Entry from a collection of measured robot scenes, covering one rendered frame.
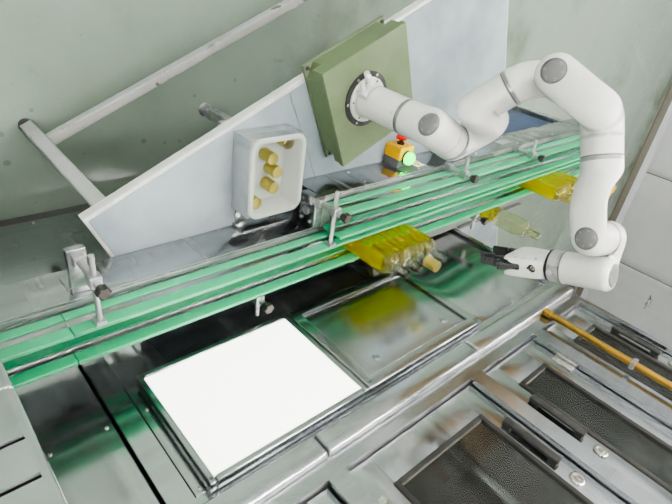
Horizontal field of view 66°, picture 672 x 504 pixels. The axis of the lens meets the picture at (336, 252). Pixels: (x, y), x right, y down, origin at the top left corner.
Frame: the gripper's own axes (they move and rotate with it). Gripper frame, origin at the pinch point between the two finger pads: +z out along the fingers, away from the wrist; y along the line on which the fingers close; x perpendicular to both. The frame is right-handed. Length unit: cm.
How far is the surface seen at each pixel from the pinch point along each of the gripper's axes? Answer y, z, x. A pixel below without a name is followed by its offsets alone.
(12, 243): -85, 116, 9
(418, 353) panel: -15.9, 13.1, -25.0
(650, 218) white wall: 578, 148, -137
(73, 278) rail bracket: -85, 47, 11
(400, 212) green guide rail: 11.6, 41.1, 4.7
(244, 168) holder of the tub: -40, 47, 27
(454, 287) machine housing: 24.3, 30.6, -23.1
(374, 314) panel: -13.5, 31.0, -19.2
